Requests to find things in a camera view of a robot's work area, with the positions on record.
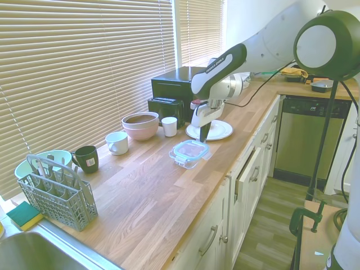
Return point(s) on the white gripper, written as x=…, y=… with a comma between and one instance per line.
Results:
x=205, y=115

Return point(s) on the teal-rimmed clear container lid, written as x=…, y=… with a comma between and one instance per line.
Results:
x=189, y=150

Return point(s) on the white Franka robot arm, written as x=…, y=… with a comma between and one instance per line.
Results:
x=270, y=42

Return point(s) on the black food tray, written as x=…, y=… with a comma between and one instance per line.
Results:
x=322, y=86

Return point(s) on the white dinner plate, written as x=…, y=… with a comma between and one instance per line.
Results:
x=222, y=130

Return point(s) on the white paper cup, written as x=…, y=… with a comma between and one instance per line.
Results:
x=169, y=127

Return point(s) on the black toaster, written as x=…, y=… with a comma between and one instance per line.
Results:
x=166, y=109

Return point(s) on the black toaster oven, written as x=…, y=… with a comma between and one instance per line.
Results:
x=174, y=81

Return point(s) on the pink bowl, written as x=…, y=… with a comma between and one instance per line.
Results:
x=142, y=134

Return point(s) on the white kitchen base cabinets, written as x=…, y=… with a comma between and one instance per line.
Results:
x=247, y=191

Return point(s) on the white ceramic mug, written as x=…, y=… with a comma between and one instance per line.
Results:
x=118, y=143

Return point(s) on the stainless steel dishwasher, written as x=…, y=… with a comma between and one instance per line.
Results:
x=306, y=140

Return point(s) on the narrow beige window blind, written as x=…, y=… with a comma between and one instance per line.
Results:
x=201, y=31

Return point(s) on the yellow cloth in black tray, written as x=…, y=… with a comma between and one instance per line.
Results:
x=294, y=71

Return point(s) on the dark green mug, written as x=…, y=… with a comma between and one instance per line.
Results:
x=87, y=159

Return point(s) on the green metal clamp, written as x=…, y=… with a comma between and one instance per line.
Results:
x=298, y=219

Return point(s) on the wide beige window blind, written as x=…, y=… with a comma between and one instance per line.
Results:
x=84, y=70

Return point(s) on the white cabinet beside dishwasher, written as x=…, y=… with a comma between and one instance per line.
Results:
x=351, y=140

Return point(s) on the grey plastic cutlery basket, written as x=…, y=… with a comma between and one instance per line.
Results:
x=59, y=202

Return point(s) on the mint green bowl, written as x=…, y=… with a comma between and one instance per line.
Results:
x=24, y=170

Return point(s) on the green and yellow sponge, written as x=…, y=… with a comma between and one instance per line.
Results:
x=24, y=215

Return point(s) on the stainless steel sink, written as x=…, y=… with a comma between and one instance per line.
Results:
x=36, y=253

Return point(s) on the red and grey wrist camera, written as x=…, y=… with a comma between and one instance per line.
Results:
x=195, y=104

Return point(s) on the black camera stand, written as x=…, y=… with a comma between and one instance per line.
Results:
x=323, y=135

